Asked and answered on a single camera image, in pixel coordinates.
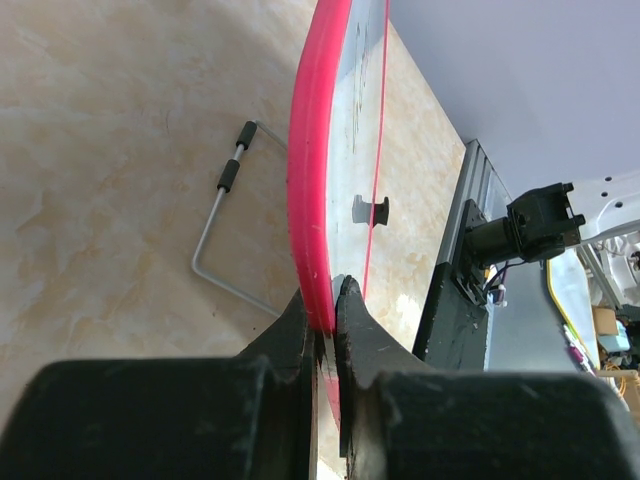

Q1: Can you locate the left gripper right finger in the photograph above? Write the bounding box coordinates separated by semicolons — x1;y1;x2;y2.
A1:
334;277;639;479

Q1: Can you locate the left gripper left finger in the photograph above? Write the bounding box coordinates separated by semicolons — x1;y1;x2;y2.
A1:
1;295;315;479

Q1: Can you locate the pink framed whiteboard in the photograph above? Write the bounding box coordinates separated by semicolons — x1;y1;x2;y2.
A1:
287;1;390;421

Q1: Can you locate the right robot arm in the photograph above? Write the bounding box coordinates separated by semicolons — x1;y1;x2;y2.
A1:
464;171;639;266

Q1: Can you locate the right black board stand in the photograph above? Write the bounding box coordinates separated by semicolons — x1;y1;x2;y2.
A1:
351;195;390;228

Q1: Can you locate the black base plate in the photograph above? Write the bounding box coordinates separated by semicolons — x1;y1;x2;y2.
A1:
412;199;489;371

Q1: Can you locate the metal wire board support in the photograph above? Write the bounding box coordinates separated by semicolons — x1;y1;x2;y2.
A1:
190;120;293;317

